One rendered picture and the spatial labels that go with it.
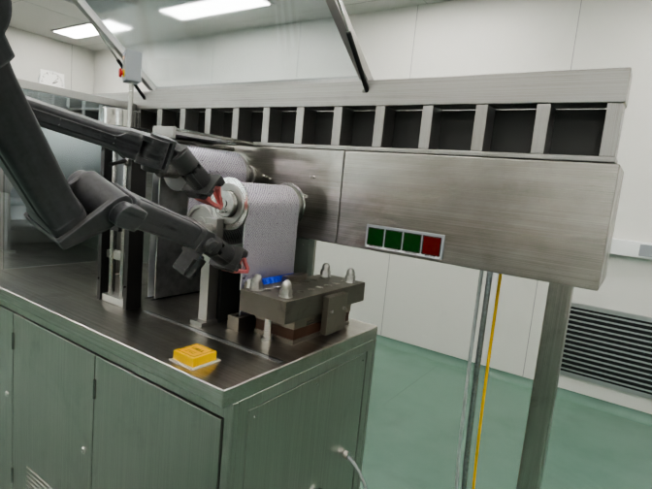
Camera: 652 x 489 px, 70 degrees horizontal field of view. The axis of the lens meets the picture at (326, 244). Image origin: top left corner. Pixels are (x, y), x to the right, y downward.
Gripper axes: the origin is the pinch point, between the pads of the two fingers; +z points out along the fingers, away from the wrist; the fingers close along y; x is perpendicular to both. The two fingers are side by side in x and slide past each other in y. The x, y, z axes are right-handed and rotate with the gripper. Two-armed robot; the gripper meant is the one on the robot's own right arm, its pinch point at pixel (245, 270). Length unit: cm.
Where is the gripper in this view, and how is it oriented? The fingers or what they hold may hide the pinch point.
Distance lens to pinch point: 134.5
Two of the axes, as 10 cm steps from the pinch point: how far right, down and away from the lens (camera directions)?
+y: 8.2, 1.5, -5.5
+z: 4.4, 4.5, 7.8
